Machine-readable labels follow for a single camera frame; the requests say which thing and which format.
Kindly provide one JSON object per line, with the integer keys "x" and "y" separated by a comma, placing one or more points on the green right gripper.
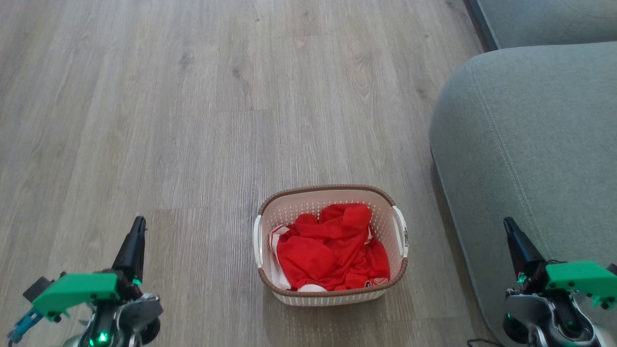
{"x": 581, "y": 277}

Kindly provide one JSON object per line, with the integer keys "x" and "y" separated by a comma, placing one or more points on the red and white garment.
{"x": 328, "y": 255}

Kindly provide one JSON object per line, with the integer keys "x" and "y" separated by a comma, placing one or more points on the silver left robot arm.
{"x": 130, "y": 315}

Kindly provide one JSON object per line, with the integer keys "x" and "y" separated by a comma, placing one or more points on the white brown-rimmed plastic laundry basket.
{"x": 332, "y": 197}

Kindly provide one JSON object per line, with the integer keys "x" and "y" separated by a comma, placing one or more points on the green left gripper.
{"x": 77, "y": 291}

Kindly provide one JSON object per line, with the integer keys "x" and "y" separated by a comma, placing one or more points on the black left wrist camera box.
{"x": 38, "y": 286}

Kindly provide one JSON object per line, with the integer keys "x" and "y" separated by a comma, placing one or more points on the grey-green sofa seat cushion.
{"x": 549, "y": 21}

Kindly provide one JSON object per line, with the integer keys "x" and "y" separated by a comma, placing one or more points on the blue left wrist bracket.
{"x": 24, "y": 325}

